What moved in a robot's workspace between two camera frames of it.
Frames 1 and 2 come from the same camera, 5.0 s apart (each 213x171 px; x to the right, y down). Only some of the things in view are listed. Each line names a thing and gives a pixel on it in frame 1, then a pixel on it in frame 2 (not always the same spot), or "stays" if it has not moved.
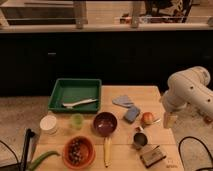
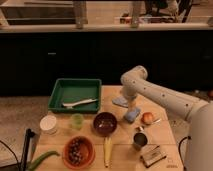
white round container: [48, 124] stays
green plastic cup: [77, 121] stays
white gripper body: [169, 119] -> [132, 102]
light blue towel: [123, 100] stays
